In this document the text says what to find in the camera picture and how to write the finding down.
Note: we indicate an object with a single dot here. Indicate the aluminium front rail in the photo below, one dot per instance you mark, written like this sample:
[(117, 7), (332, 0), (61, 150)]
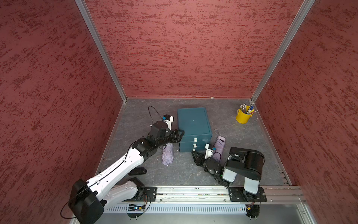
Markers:
[(219, 195)]

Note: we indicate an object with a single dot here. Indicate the yellow pen cup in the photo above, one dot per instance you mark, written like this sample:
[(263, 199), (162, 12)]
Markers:
[(242, 118)]

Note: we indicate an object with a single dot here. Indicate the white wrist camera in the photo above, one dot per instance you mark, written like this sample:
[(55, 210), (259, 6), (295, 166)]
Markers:
[(167, 119), (209, 149)]

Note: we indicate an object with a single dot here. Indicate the right aluminium corner post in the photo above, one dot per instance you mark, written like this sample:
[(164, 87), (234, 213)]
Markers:
[(294, 27)]

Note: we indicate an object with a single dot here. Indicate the lilac umbrella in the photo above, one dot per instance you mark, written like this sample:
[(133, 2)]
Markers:
[(168, 154), (218, 146)]

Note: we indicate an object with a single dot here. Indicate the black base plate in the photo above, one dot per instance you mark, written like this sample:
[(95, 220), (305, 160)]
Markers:
[(144, 192), (239, 194)]

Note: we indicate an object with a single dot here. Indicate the aluminium corner post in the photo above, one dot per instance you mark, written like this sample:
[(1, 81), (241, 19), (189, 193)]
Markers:
[(294, 27), (81, 4)]

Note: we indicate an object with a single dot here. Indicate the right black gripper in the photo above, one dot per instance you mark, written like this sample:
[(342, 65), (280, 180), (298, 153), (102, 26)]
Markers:
[(199, 159)]

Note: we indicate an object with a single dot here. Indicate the pens in cup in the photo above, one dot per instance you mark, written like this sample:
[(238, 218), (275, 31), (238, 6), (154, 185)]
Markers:
[(247, 109)]

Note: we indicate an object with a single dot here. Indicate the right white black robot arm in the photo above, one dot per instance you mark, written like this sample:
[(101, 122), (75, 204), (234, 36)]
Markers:
[(245, 162)]

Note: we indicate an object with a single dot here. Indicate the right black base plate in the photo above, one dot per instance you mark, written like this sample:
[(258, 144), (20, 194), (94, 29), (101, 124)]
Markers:
[(239, 194)]

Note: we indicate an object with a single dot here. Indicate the left aluminium corner post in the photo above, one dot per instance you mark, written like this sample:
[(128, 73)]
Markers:
[(81, 4)]

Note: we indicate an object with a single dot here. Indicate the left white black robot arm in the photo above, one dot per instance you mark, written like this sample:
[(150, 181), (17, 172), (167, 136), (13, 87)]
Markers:
[(88, 199)]

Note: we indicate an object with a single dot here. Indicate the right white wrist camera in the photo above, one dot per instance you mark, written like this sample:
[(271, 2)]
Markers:
[(209, 149)]

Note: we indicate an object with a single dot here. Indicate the teal three-drawer cabinet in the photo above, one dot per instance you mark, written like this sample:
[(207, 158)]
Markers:
[(195, 123)]

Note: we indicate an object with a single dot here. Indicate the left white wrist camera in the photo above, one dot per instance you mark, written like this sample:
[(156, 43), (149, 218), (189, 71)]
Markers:
[(167, 119)]

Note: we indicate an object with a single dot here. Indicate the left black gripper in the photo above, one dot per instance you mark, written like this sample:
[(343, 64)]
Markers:
[(175, 136)]

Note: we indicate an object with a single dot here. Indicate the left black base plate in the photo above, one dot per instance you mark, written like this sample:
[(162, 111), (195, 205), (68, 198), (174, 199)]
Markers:
[(144, 192)]

